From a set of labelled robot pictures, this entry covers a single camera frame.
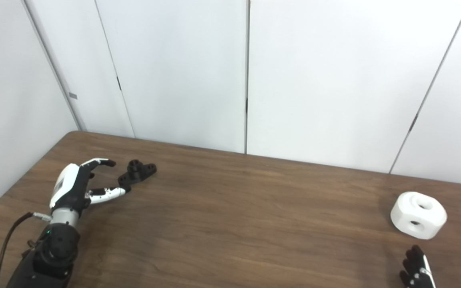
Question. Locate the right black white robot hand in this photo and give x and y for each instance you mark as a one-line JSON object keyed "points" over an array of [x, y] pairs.
{"points": [[414, 272]]}

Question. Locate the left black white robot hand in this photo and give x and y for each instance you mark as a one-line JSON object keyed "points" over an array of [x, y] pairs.
{"points": [[66, 184]]}

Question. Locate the round white plastic piece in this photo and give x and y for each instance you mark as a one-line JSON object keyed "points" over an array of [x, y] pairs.
{"points": [[404, 212]]}

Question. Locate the black plastic holder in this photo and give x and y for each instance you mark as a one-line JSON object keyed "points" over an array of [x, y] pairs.
{"points": [[136, 174]]}

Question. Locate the small gray wall label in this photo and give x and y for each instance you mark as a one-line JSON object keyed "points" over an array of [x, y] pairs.
{"points": [[73, 96]]}

